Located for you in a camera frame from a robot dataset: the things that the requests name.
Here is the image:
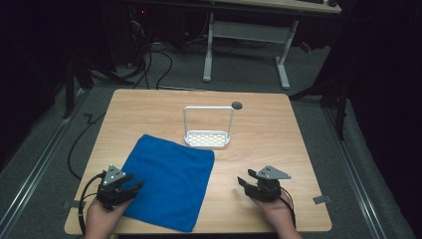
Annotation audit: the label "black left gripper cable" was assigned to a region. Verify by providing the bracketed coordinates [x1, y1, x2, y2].
[77, 171, 107, 237]

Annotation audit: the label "black floor cable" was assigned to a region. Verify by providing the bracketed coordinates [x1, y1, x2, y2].
[67, 113, 106, 182]

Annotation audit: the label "white rack with handle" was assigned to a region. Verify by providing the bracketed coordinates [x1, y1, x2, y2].
[182, 106, 235, 149]

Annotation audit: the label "person's right hand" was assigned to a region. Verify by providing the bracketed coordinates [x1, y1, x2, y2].
[258, 195, 304, 239]

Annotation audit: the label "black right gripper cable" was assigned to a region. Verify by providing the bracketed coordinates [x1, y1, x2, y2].
[279, 186, 298, 229]

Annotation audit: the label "person's left hand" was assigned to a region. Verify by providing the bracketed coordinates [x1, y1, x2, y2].
[84, 198, 131, 239]

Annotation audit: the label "black metal stand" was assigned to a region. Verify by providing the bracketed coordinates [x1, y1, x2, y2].
[62, 54, 135, 120]
[289, 78, 351, 141]

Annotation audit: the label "white-legged desk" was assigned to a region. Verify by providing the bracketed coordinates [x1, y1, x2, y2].
[201, 0, 343, 91]

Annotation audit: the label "black computer tower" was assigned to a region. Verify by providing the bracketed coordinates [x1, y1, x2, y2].
[126, 5, 151, 69]

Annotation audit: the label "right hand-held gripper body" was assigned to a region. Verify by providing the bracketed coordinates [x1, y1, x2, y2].
[244, 164, 293, 203]

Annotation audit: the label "aluminium floor rail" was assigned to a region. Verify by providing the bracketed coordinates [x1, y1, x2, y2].
[0, 89, 89, 233]
[324, 108, 389, 239]

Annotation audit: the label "grey tape piece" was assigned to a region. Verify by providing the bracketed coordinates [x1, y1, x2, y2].
[313, 194, 332, 205]
[62, 199, 82, 210]

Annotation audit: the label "blue cloth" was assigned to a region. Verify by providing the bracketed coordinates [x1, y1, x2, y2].
[120, 133, 216, 233]

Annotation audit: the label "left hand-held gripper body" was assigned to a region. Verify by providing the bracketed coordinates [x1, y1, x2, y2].
[96, 163, 133, 212]

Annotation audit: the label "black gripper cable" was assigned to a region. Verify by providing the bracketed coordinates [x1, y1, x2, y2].
[279, 186, 298, 229]
[77, 171, 107, 237]

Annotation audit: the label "black looped cables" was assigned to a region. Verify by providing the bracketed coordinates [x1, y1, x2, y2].
[131, 41, 174, 91]

